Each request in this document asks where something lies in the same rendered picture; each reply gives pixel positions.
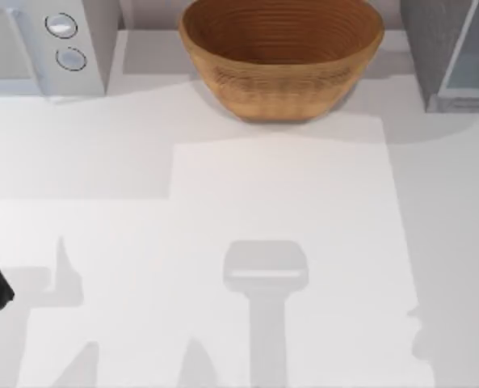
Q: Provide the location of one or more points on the brown wooden basket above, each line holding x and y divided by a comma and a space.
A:
281, 77

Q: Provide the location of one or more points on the grey cabinet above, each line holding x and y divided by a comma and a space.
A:
453, 52

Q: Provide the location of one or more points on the round microwave knob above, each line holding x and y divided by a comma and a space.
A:
71, 58
61, 25

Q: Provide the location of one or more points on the pale microwave oven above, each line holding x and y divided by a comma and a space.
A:
29, 48

